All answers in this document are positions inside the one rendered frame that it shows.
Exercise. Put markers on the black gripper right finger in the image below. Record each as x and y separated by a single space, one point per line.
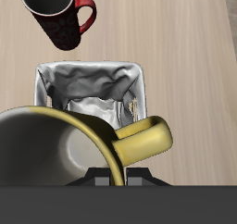
139 176

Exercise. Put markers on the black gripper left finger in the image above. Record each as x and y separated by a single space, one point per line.
100 176

